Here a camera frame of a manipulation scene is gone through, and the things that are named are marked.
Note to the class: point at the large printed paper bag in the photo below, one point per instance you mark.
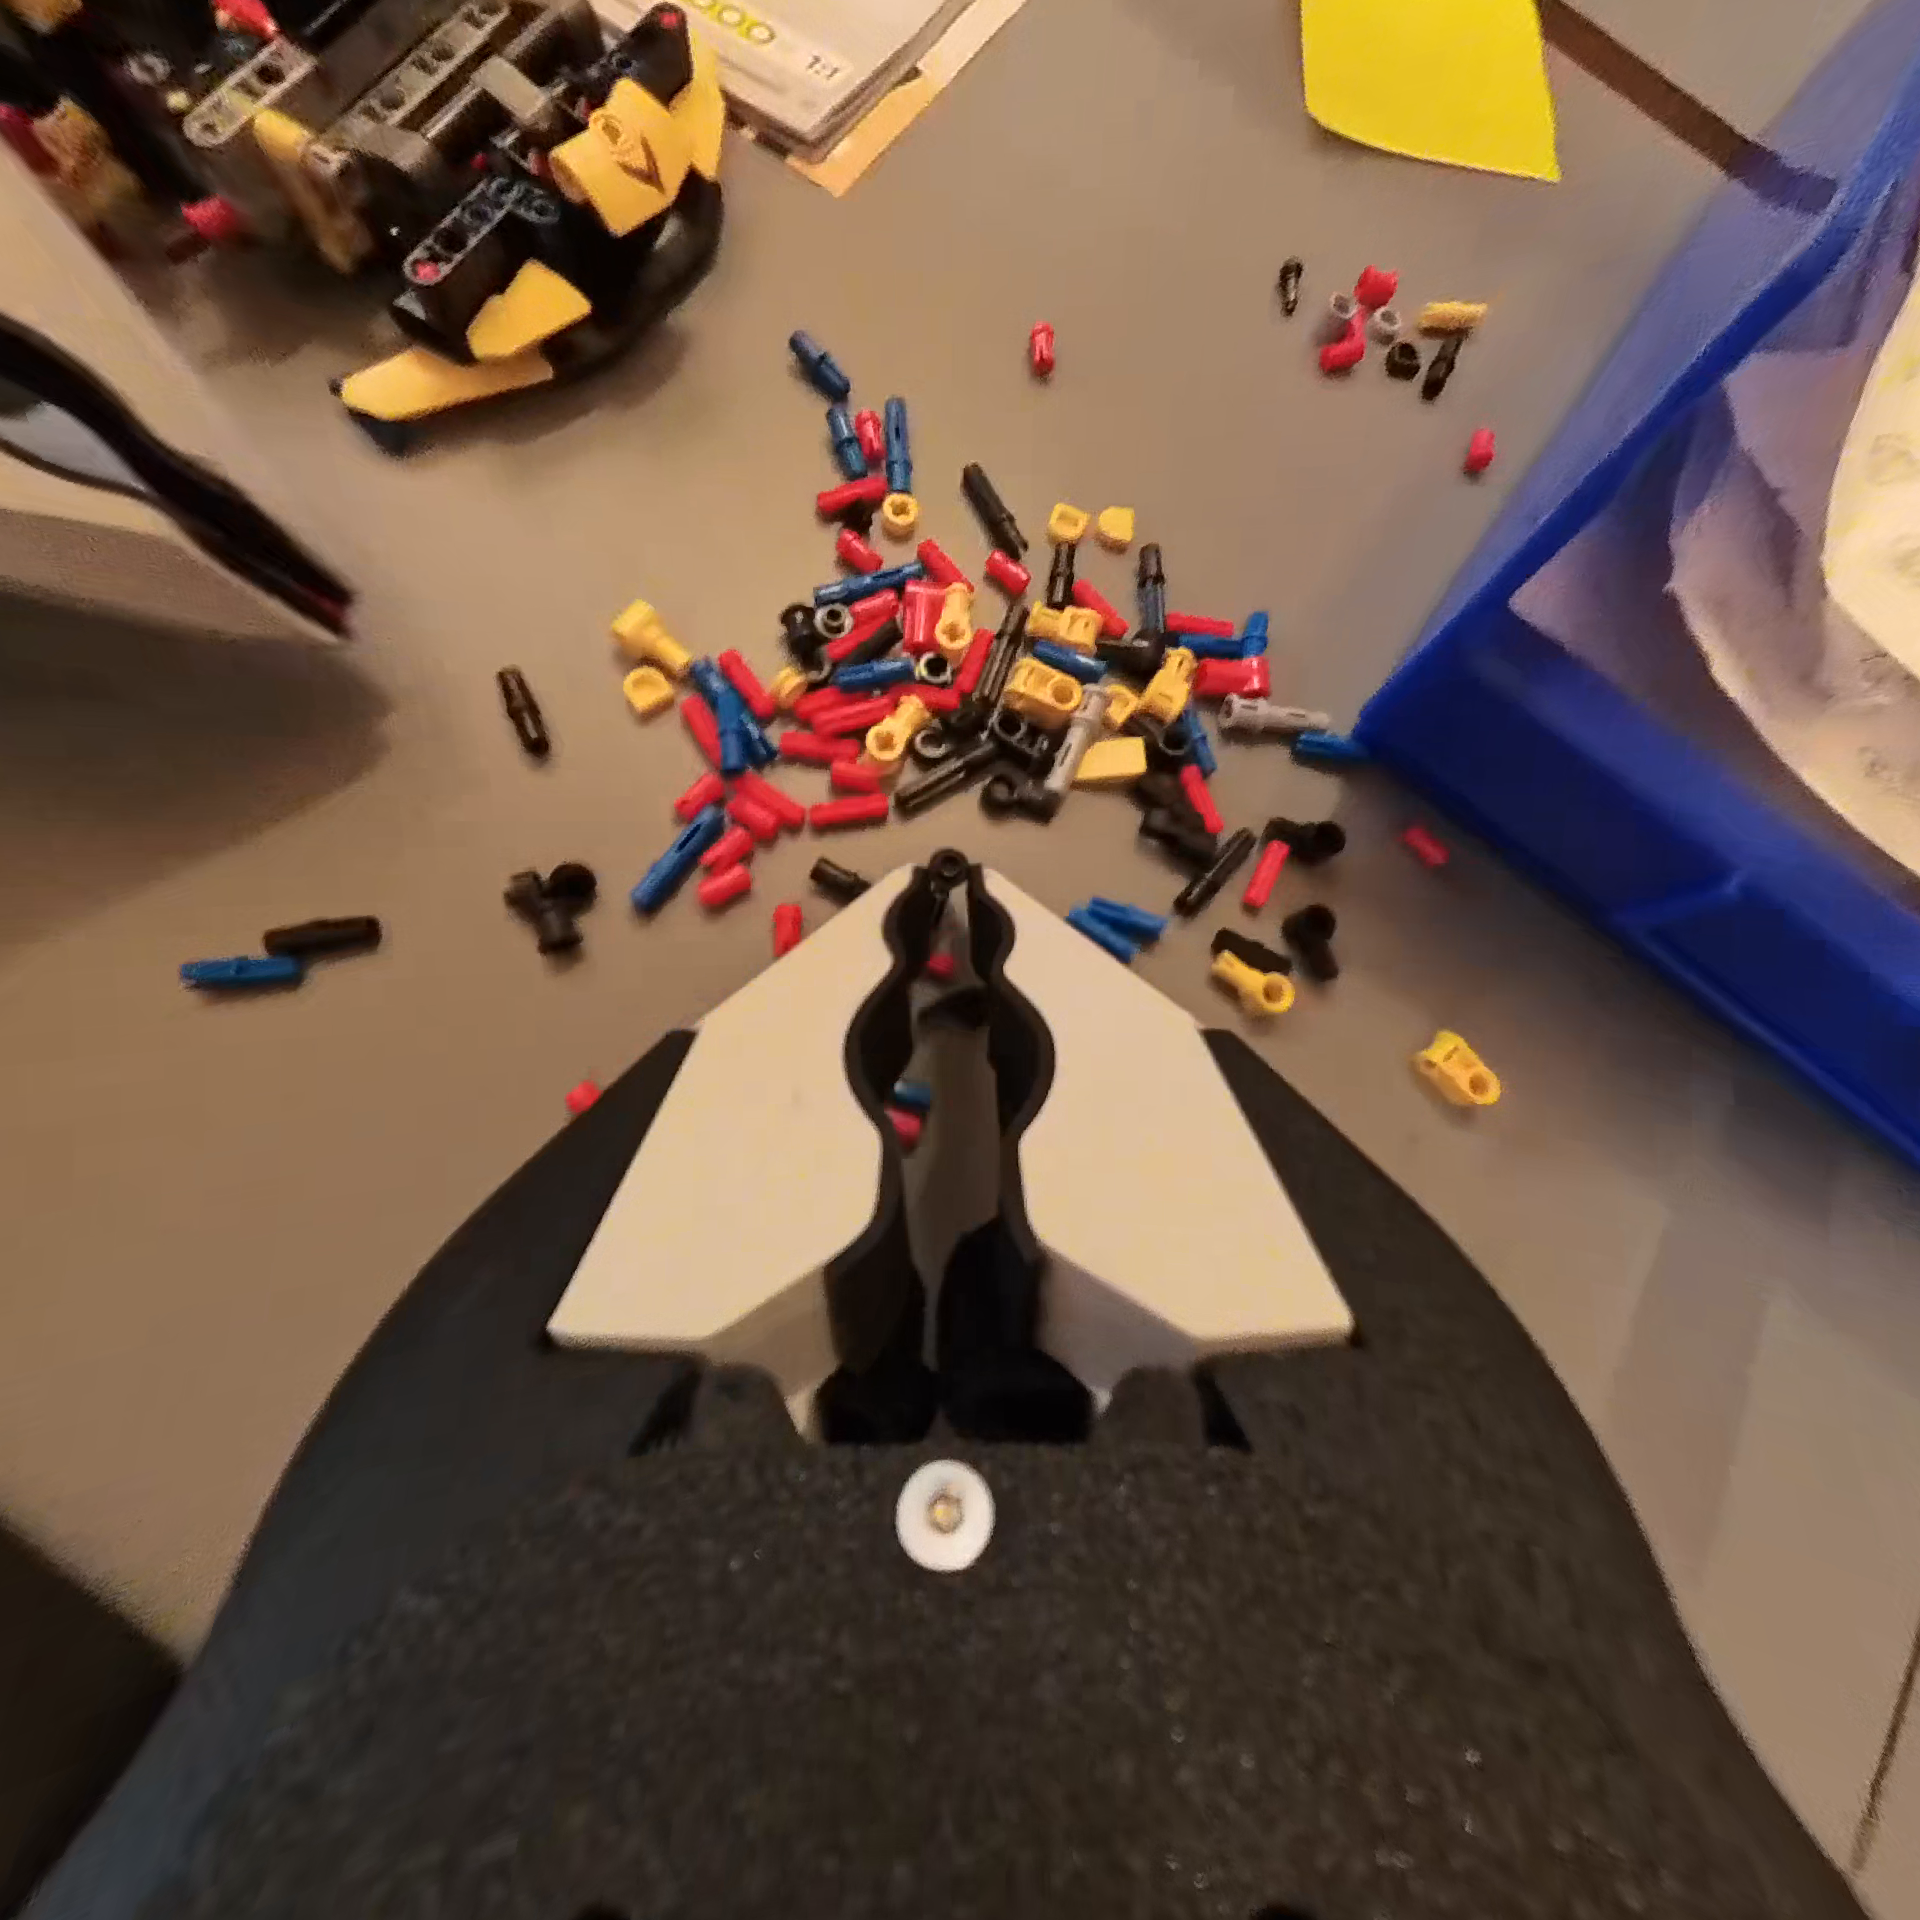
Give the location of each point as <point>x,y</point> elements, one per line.
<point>1845,632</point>

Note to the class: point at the cluster of small brick pins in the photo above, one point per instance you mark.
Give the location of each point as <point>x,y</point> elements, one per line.
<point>1379,331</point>

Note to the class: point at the grey desk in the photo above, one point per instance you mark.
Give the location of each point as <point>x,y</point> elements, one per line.
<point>228,1273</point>

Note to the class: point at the black dimpled chair armrest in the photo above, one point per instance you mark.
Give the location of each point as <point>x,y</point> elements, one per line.
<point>75,1679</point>

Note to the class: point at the pile of mixed brick pins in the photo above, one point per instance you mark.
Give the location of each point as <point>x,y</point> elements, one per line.
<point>932,675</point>

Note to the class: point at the instruction booklet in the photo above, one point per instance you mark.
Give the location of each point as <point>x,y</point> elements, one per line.
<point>840,59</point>

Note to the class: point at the small black brick connector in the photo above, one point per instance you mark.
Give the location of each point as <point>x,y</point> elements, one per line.
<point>949,870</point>

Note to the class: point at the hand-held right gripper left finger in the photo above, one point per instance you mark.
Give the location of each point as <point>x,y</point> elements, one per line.
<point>720,1186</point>

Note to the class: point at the yellow black brick car model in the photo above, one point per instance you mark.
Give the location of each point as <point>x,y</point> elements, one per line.
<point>451,193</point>

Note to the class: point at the blue plastic bin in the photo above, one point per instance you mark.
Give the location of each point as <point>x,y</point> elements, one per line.
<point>1575,748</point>

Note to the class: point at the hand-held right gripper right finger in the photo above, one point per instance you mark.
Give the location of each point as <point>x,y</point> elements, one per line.
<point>1188,1186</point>

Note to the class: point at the small red brick pin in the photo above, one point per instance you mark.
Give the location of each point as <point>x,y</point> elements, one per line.
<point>1482,451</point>

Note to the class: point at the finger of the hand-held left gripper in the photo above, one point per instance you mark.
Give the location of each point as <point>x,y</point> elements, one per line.
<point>91,557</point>
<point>91,285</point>

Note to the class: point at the yellow paper scrap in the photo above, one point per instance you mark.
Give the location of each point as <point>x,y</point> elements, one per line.
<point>1425,75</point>

